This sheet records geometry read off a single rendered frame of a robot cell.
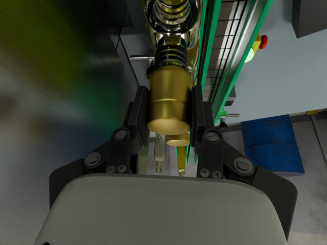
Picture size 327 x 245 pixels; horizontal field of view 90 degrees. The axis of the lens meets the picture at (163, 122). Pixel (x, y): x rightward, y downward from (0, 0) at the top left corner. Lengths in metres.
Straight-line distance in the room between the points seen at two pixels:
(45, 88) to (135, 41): 0.32
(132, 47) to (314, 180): 2.92
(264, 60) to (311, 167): 2.49
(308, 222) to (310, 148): 0.97
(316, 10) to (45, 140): 0.60
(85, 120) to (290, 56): 0.72
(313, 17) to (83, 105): 0.56
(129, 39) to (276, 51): 0.51
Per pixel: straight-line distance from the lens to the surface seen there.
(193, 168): 3.09
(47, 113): 0.19
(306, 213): 3.06
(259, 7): 0.35
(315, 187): 3.08
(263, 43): 0.62
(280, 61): 0.79
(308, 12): 0.59
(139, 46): 0.48
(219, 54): 0.50
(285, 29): 0.69
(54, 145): 0.20
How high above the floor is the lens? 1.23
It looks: 23 degrees down
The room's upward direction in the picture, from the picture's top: 177 degrees counter-clockwise
